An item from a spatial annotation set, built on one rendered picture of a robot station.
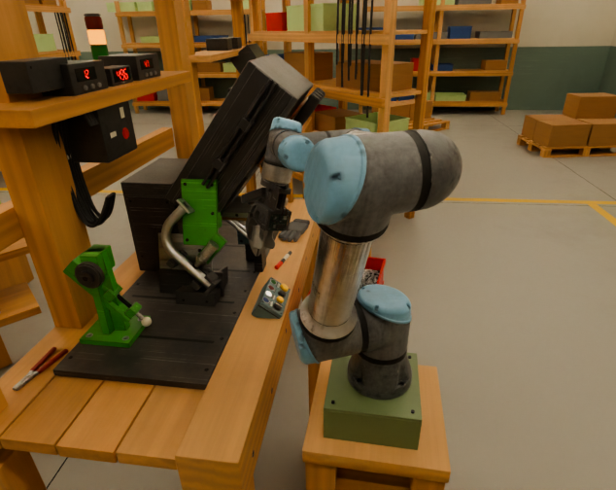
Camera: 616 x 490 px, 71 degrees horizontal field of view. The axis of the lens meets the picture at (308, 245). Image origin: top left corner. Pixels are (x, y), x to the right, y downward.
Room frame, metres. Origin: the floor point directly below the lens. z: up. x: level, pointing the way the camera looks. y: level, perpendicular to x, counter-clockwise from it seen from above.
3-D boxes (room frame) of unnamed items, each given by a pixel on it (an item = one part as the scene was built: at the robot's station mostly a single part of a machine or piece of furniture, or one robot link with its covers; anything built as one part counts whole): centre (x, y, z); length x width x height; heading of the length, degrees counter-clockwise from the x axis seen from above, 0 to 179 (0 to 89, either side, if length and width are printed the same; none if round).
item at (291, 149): (0.96, 0.01, 1.44); 0.11 x 0.11 x 0.08; 16
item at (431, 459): (0.77, -0.16, 0.83); 0.32 x 0.32 x 0.04; 80
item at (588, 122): (6.31, -3.90, 0.37); 1.20 x 0.80 x 0.74; 92
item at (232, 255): (1.37, 0.39, 0.89); 1.10 x 0.42 x 0.02; 172
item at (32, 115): (1.41, 0.64, 1.52); 0.90 x 0.25 x 0.04; 172
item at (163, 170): (1.50, 0.51, 1.07); 0.30 x 0.18 x 0.34; 172
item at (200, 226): (1.29, 0.33, 1.17); 0.13 x 0.12 x 0.20; 172
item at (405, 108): (7.85, -1.86, 0.22); 1.20 x 0.80 x 0.44; 124
